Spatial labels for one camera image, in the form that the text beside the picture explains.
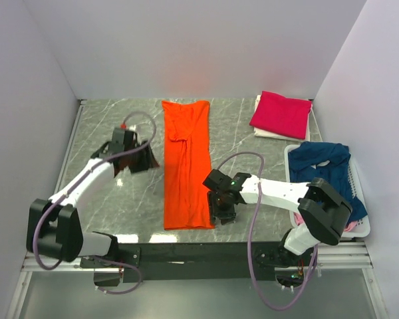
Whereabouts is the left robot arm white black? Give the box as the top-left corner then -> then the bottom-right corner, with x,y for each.
26,125 -> 159,267

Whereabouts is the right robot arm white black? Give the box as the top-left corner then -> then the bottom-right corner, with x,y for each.
203,169 -> 352,268

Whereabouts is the folded magenta t-shirt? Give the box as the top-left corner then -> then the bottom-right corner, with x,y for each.
249,90 -> 313,140

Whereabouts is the navy blue t-shirt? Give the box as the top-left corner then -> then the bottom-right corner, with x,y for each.
288,142 -> 367,224

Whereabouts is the white plastic laundry basket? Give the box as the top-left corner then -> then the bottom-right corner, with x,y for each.
284,144 -> 370,241

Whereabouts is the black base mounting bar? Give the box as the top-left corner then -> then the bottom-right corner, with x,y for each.
79,242 -> 318,286

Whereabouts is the light pink t-shirt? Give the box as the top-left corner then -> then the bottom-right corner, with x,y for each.
293,213 -> 358,232

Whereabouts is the orange t-shirt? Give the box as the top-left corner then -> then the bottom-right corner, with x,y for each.
162,100 -> 214,231

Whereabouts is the aluminium frame rail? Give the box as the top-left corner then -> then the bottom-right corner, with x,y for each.
21,242 -> 373,272

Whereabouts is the folded white t-shirt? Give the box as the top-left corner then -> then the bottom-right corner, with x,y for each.
253,94 -> 310,142

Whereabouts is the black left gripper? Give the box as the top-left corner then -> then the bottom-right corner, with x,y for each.
124,140 -> 160,175

